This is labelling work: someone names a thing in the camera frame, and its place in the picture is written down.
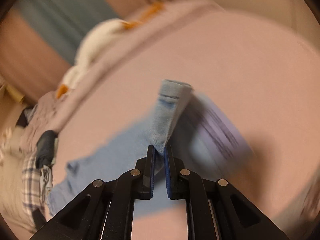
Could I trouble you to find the light blue denim jeans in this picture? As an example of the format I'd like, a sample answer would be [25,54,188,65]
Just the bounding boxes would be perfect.
[47,80,253,216]

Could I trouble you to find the plaid checked cloth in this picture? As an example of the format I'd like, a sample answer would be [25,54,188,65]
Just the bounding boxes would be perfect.
[22,152,45,229]

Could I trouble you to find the dark blue folded sweater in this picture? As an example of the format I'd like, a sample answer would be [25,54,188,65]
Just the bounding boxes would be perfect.
[35,130,57,170]

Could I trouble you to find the pink quilted duvet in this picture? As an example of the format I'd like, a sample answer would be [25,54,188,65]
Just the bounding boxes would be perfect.
[18,0,222,153]

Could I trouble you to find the pink bed sheet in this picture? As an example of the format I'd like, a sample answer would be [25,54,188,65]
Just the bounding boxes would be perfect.
[48,10,319,239]

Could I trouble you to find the pink curtain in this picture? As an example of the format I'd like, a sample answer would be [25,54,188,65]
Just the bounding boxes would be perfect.
[1,0,170,101]

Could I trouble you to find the white goose plush toy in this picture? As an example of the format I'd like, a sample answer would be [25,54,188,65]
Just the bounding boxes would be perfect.
[56,2,164,99]

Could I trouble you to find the teal curtain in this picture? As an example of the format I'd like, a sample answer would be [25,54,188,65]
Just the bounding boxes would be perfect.
[15,0,118,64]

